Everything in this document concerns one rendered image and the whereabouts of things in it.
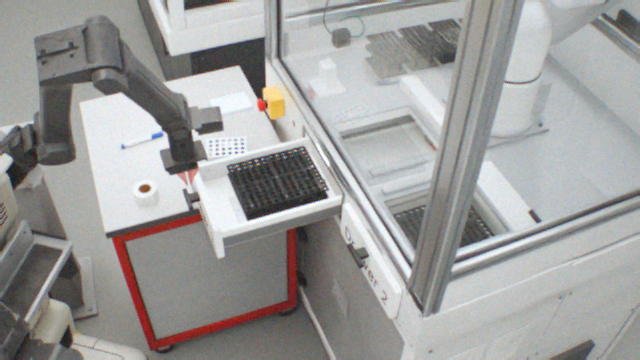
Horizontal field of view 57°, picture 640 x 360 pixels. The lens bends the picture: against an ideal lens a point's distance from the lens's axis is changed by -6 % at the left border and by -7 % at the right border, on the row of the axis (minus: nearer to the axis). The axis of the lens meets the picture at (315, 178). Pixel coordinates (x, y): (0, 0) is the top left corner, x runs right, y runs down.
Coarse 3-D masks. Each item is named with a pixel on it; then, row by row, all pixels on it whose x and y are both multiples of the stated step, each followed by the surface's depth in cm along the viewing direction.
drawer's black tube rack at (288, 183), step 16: (288, 160) 171; (304, 160) 170; (240, 176) 170; (256, 176) 170; (272, 176) 170; (288, 176) 168; (304, 176) 168; (320, 176) 166; (256, 192) 162; (272, 192) 162; (288, 192) 162; (304, 192) 163; (320, 192) 163; (256, 208) 162; (272, 208) 162; (288, 208) 162
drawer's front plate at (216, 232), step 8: (200, 184) 159; (200, 192) 157; (200, 200) 159; (208, 200) 155; (208, 208) 153; (208, 216) 152; (208, 224) 156; (216, 224) 150; (208, 232) 162; (216, 232) 149; (216, 240) 151; (216, 248) 153; (224, 256) 156
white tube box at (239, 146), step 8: (240, 136) 192; (208, 144) 189; (216, 144) 190; (232, 144) 190; (240, 144) 190; (216, 152) 187; (224, 152) 187; (232, 152) 187; (240, 152) 187; (208, 160) 186
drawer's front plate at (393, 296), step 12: (348, 204) 155; (348, 216) 154; (348, 228) 156; (360, 228) 150; (348, 240) 159; (360, 240) 150; (372, 252) 145; (372, 264) 146; (384, 264) 142; (384, 276) 141; (384, 288) 143; (396, 288) 138; (384, 300) 145; (396, 300) 139; (396, 312) 143
